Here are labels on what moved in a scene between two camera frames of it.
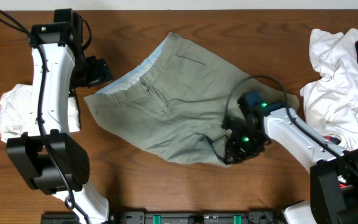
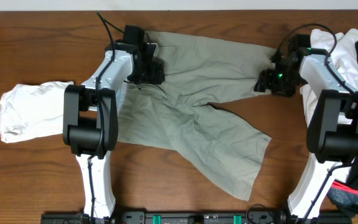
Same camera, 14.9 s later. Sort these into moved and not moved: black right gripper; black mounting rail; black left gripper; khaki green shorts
Moved: khaki green shorts; black left gripper; black right gripper
Not moved: black mounting rail
